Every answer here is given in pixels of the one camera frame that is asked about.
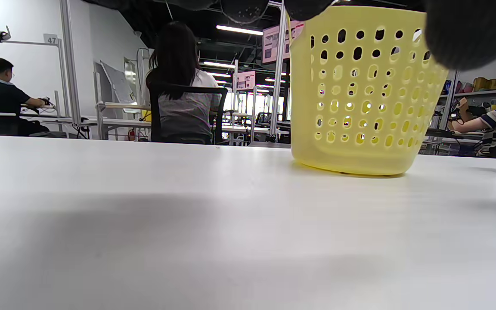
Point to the person's left hand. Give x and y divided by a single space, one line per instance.
472 34

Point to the yellow plastic laundry basket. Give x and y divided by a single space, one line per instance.
360 146

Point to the gray storage shelf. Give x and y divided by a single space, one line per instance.
476 92

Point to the large pink poster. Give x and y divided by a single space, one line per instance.
270 43

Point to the small pink poster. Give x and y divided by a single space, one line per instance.
246 80

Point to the long ceiling light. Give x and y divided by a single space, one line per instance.
239 30
220 64

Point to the black office chair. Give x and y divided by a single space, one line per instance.
155 107

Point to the small white number sign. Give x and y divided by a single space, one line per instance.
51 39

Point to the aluminium frame post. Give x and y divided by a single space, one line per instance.
69 64
279 77

